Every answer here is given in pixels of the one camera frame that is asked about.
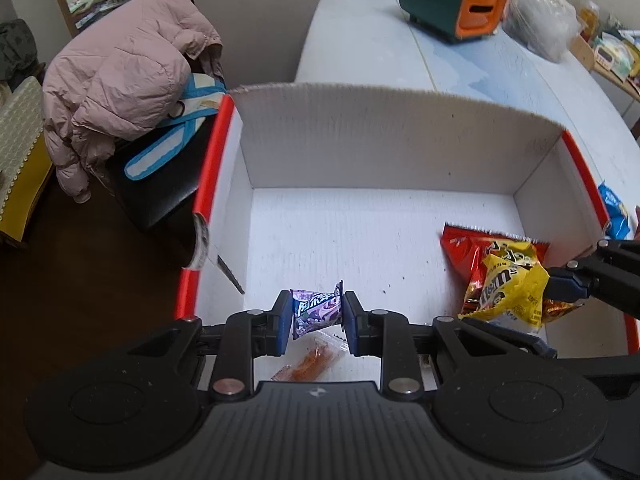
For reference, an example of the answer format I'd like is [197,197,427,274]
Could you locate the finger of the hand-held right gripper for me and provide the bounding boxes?
[546,239,640,321]

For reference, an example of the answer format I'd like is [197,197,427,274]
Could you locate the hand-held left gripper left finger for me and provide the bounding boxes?
[120,292,294,402]

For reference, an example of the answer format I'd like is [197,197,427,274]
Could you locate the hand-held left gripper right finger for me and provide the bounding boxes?
[342,291,528,402]

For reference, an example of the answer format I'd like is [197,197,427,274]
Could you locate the purple candy packet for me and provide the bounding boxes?
[290,280,347,339]

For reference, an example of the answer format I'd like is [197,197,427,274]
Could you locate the small clear orange snack packet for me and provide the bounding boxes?
[270,335,348,385]

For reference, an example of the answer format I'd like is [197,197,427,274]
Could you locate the yellow candy packet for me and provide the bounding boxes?
[457,240,551,335]

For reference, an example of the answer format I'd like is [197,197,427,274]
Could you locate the blue cookie packet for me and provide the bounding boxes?
[597,181,631,241]

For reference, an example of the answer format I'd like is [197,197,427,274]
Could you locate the orange-red chips packet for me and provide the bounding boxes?
[440,221,586,323]

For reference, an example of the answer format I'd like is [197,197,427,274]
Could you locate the red cardboard box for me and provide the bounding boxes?
[177,82,640,361]

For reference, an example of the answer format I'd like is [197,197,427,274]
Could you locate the black seat chair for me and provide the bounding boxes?
[102,50,226,233]

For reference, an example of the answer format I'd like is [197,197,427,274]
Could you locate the white kitchen timer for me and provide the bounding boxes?
[595,42,631,78]

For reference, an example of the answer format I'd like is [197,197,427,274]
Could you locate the cream bag with blue trim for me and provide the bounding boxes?
[124,72,231,182]

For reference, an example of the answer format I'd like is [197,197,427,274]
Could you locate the clear plastic bag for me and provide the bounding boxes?
[501,0,583,63]

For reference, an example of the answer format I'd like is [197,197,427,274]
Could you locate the glass dome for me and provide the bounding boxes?
[565,0,601,36]

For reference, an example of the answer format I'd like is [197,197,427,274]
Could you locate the pink puffer jacket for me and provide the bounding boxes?
[41,0,224,204]

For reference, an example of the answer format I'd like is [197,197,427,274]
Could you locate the green and orange tissue box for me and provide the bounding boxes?
[398,0,510,44]

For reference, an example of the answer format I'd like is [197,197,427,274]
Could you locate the beige and yellow cushion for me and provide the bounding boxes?
[0,76,56,248]

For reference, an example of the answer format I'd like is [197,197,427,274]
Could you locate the dark cloth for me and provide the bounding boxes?
[0,19,40,83]

